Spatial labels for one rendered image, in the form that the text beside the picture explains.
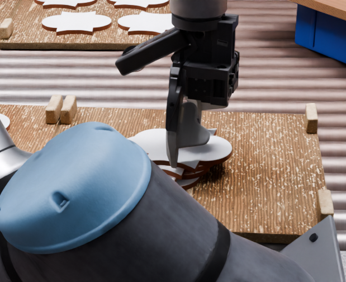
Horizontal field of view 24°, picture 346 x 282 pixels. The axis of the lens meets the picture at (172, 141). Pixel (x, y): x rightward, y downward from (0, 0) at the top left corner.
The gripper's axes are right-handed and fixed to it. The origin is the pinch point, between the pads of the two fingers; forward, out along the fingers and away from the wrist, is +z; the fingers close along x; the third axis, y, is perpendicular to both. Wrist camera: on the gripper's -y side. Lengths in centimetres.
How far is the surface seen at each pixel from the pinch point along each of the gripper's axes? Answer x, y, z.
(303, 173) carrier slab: 2.5, 17.4, 3.3
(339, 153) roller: 14.7, 21.4, 5.9
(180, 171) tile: -6.3, 1.5, 0.7
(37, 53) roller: 39, -41, 6
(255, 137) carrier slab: 11.5, 8.6, 3.4
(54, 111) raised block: 6.7, -23.0, 1.1
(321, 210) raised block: -10.5, 21.5, 0.7
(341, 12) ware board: 45.6, 17.1, -6.4
